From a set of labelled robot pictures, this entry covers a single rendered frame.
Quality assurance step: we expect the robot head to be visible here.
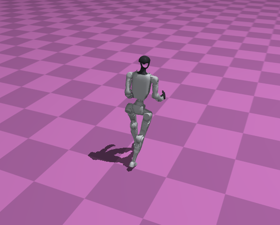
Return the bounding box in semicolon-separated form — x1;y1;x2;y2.
137;56;151;75

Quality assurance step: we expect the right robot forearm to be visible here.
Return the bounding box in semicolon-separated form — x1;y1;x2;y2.
155;94;164;102

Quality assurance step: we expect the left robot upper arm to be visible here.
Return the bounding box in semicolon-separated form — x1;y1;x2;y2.
125;72;134;95

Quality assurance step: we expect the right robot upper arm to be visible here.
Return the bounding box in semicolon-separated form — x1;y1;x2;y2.
150;75;159;99

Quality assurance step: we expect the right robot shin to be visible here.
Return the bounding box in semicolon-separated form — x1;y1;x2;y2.
132;137;144;163

